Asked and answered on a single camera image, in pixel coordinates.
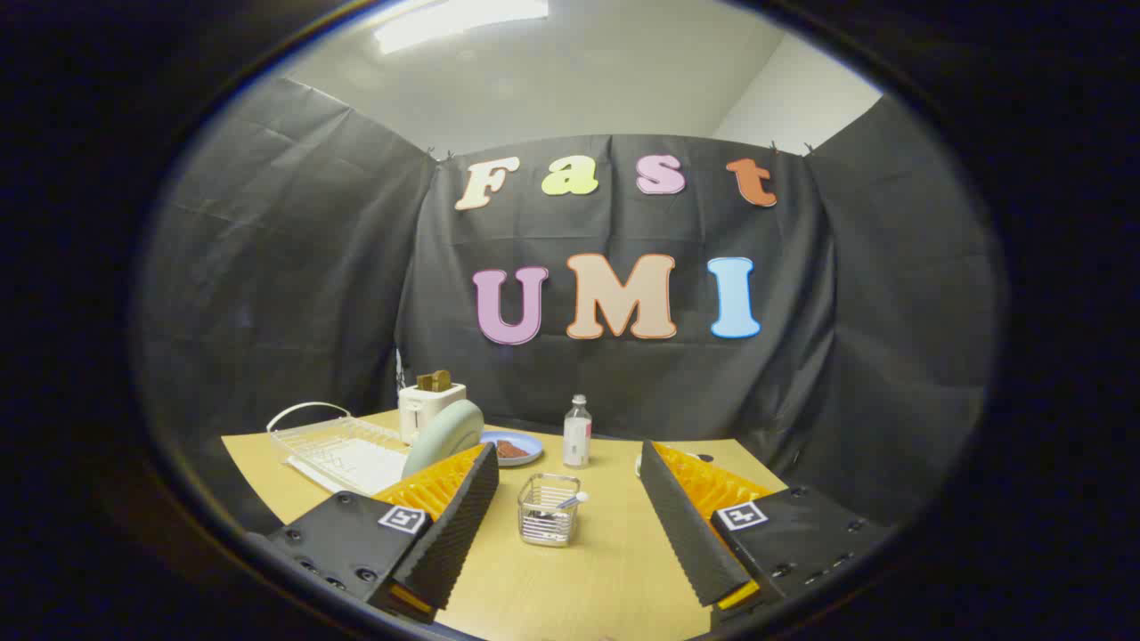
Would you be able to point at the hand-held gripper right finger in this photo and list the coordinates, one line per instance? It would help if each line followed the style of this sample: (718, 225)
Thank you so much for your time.
(681, 525)

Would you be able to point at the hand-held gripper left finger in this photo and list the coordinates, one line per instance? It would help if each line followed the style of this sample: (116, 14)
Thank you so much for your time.
(459, 521)

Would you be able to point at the pale green plate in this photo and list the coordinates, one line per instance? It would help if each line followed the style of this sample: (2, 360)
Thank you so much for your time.
(445, 432)

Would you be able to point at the blue plate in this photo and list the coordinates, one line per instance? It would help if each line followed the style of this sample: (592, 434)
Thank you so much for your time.
(532, 442)

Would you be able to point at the reddish brown food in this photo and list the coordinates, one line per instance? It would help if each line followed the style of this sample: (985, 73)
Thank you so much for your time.
(510, 450)

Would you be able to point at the white toaster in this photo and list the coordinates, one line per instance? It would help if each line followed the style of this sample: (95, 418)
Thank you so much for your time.
(419, 405)

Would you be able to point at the clear plastic bottle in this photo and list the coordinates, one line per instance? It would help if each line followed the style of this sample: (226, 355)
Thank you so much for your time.
(577, 436)

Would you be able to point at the brown bread slices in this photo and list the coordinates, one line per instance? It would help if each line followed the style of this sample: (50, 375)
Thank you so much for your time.
(435, 381)

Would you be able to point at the black backdrop cloth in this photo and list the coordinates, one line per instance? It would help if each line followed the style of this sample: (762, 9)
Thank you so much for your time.
(294, 267)

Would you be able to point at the ceiling light panel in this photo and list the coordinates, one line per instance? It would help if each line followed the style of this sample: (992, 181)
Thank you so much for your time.
(454, 20)

